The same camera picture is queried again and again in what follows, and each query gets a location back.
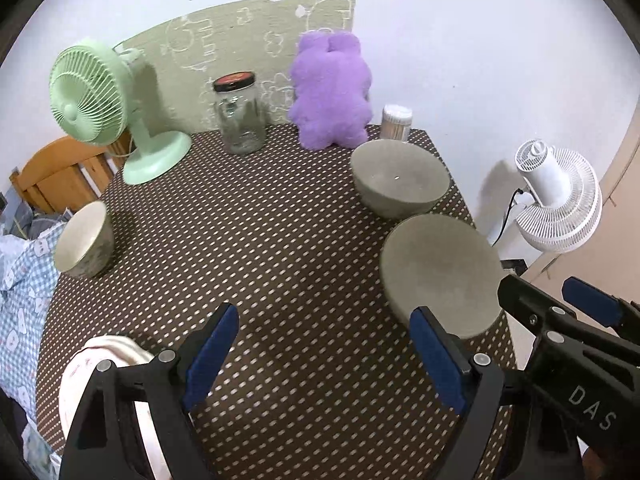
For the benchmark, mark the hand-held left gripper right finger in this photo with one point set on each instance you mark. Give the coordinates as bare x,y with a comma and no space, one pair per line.
440,360

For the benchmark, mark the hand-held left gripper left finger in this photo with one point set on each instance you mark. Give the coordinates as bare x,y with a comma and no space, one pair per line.
210,355

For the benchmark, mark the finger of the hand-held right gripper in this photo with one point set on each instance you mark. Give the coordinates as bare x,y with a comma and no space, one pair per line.
522,305
592,305

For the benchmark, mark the grey ceramic bowl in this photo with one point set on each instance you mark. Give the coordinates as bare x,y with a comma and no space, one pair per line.
440,265
395,170
82,240

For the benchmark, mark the scalloped yellow flower plate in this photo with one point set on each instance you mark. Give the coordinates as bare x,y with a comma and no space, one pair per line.
156,455

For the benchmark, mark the white fan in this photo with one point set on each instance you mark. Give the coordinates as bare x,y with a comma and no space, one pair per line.
565,210

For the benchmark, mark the brown polka dot tablecloth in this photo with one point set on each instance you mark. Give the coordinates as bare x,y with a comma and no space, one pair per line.
280,240

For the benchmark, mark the blue checkered blanket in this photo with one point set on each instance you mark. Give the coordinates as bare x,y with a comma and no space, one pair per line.
20,280

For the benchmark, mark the dark cloth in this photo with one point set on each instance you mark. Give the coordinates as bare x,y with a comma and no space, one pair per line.
11,425

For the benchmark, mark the grey pillow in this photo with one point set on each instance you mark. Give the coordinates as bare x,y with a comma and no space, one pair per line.
45,222

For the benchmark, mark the cotton swab container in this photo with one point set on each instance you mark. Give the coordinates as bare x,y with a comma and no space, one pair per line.
396,125

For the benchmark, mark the glass jar with lid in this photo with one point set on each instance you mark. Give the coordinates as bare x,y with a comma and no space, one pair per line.
240,120

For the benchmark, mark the wooden headboard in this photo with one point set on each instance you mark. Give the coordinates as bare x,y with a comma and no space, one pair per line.
55,165

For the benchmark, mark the green desk fan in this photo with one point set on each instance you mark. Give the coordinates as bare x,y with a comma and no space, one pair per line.
85,95

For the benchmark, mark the purple plush toy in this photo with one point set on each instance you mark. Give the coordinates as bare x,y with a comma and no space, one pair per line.
330,90

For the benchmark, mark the green wall sticker sheet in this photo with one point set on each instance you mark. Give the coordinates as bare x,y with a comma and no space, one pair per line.
225,35

